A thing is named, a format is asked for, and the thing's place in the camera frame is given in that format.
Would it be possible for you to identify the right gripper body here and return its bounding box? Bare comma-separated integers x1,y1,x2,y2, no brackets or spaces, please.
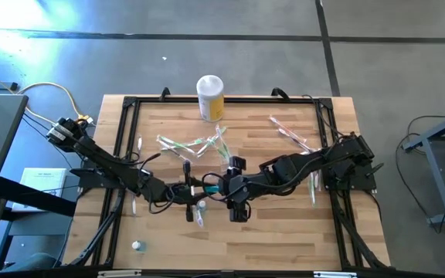
224,173,255,204

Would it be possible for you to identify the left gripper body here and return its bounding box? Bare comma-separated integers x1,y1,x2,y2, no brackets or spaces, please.
156,181,187,206

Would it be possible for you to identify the green toothbrush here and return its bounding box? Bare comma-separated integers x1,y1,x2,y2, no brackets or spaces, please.
195,127,227,158
213,124,233,164
307,172,318,210
156,134,206,154

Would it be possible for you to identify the white yellow wipes canister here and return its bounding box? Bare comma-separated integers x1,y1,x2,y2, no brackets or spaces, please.
195,74,226,123

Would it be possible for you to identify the white booklet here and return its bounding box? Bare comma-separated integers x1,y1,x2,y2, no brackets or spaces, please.
12,166,70,212

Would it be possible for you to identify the black crossbar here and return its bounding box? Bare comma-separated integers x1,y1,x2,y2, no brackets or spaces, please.
0,175,77,218

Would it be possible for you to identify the person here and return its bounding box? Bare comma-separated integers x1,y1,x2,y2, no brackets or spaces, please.
4,252,59,272

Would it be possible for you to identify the grey metal cart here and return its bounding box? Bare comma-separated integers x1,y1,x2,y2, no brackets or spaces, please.
402,107,445,228

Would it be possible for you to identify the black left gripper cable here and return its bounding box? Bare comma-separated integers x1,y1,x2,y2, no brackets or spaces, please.
148,185,176,215

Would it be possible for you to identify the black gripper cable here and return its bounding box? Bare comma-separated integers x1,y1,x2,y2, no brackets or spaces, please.
201,172,232,202
148,185,176,215

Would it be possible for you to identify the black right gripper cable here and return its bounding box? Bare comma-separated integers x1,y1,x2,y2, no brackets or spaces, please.
201,172,232,202

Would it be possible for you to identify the silver aluminium bracket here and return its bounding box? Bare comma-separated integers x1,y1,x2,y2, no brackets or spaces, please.
313,271,359,278
97,270,143,278

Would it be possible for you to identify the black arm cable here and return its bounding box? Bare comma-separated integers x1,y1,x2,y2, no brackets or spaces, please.
301,94,348,137

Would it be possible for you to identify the yellow cable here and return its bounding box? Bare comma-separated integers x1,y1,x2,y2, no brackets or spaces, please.
0,63,95,128

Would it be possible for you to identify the black floor cable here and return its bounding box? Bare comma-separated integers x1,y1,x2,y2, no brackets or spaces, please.
394,114,445,235

